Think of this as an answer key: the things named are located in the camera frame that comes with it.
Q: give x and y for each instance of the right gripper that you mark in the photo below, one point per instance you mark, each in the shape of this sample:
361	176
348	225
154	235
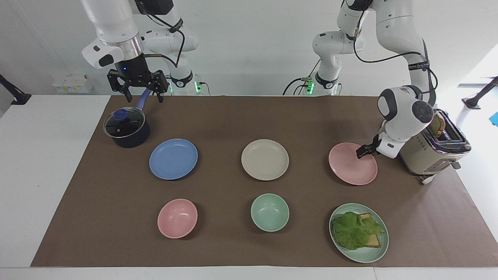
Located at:
134	70

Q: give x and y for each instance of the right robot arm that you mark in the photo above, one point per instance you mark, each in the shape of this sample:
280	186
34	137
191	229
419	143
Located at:
113	23

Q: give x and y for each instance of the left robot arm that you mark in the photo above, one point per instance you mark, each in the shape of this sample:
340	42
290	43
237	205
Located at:
400	112

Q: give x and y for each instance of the glass lid with blue knob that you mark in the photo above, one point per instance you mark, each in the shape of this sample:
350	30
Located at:
124	124

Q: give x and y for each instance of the dark blue saucepan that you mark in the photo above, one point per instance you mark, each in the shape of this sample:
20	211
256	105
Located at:
134	139

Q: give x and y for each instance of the white socket box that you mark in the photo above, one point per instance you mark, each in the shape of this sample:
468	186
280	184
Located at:
72	83

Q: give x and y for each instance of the blue plate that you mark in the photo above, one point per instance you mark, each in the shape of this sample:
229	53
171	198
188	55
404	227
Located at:
173	159

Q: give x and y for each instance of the black stand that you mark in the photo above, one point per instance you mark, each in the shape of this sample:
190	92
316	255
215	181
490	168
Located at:
476	99
17	97

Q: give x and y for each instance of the pink bowl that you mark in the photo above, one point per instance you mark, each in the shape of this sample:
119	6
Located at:
177	218

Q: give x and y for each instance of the beige plate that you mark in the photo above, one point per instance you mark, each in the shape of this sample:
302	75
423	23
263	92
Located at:
265	160

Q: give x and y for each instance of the green bowl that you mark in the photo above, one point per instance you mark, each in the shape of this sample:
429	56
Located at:
270	212

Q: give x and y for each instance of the pink plate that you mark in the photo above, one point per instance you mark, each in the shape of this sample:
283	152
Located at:
352	169

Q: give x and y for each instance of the green lettuce leaf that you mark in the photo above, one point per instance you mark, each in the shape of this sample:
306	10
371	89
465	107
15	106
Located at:
352	231

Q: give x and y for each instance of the toast slice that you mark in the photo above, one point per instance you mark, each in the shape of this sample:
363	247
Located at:
374	241
437	125

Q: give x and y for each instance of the green plate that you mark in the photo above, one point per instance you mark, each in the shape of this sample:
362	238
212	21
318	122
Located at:
365	254

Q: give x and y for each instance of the beige and silver toaster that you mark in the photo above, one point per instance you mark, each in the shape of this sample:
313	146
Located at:
424	155

